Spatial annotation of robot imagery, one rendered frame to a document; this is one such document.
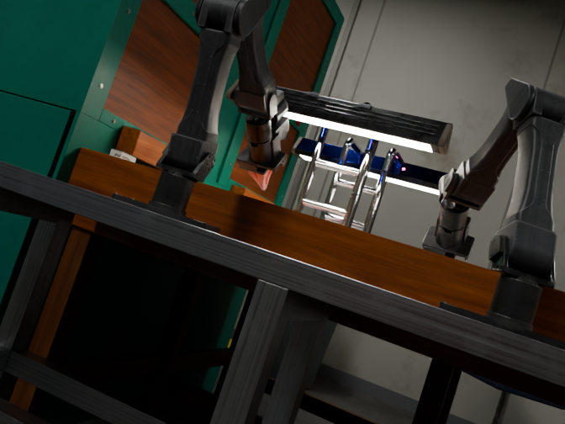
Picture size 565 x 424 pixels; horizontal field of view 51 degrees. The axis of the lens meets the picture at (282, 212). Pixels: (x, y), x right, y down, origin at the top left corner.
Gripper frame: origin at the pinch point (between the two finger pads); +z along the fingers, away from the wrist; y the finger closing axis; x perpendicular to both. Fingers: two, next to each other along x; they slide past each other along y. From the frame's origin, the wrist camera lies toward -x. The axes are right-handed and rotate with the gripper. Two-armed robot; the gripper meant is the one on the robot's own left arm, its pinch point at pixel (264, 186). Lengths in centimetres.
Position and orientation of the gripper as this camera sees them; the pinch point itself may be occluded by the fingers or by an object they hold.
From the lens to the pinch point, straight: 145.8
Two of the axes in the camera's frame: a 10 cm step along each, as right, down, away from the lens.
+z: 0.5, 7.5, 6.6
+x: -4.6, 6.1, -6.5
